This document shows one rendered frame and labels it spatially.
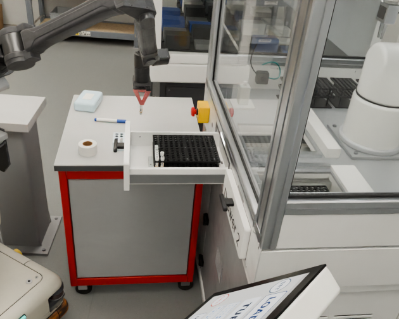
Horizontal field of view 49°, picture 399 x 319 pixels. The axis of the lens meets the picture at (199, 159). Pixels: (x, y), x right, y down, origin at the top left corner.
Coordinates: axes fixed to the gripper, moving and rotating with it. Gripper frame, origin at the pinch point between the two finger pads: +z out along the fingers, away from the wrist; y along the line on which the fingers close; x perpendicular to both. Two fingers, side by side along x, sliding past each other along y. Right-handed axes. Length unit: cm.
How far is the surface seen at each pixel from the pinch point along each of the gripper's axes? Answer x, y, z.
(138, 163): 2.2, -25.7, 11.4
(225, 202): -21, -59, 4
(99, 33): 32, 351, 79
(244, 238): -24, -72, 6
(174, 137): -10.9, -18.5, 5.2
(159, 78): -11, 55, 12
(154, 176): -2.6, -38.1, 8.7
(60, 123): 56, 160, 93
